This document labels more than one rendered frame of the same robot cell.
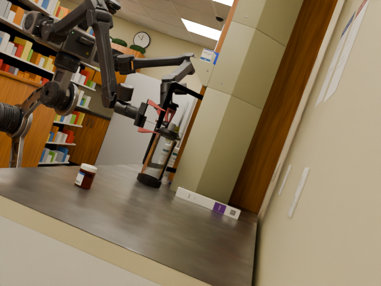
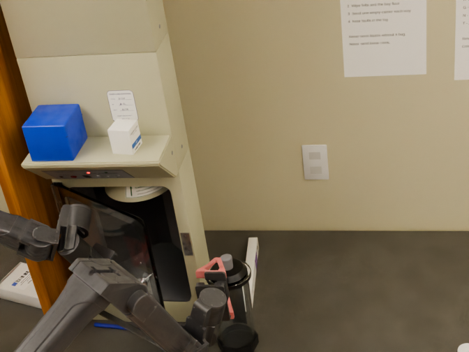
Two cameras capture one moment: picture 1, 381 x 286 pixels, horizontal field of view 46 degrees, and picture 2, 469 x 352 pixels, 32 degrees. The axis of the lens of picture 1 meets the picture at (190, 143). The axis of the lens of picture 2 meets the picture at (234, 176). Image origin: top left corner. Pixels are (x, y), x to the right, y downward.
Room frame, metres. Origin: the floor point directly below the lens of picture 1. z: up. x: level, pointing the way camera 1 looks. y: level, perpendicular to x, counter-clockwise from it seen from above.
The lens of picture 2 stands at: (1.68, 1.60, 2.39)
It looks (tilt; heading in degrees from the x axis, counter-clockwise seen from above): 32 degrees down; 275
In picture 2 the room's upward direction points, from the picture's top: 8 degrees counter-clockwise
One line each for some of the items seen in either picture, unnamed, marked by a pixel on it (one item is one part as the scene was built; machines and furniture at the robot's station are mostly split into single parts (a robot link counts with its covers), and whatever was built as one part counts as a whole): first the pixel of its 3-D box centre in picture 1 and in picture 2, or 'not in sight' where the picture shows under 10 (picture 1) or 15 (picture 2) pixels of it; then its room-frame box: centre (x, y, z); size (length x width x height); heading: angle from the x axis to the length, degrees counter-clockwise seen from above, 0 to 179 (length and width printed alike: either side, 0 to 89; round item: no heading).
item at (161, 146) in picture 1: (159, 157); (233, 306); (1.86, 0.10, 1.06); 0.11 x 0.11 x 0.21
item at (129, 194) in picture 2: not in sight; (137, 172); (2.06, -0.10, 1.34); 0.18 x 0.18 x 0.05
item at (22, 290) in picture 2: not in sight; (31, 284); (2.46, -0.18, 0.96); 0.16 x 0.12 x 0.04; 155
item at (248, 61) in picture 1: (229, 118); (134, 174); (2.08, -0.13, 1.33); 0.32 x 0.25 x 0.77; 171
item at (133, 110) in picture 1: (135, 112); (211, 309); (1.89, 0.26, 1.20); 0.07 x 0.07 x 0.10; 80
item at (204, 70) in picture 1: (203, 78); (101, 167); (2.11, 0.05, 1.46); 0.32 x 0.12 x 0.10; 171
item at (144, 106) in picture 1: (153, 110); (214, 276); (1.88, 0.19, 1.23); 0.09 x 0.07 x 0.07; 80
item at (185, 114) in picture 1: (178, 130); (114, 269); (2.13, 0.07, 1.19); 0.30 x 0.01 x 0.40; 141
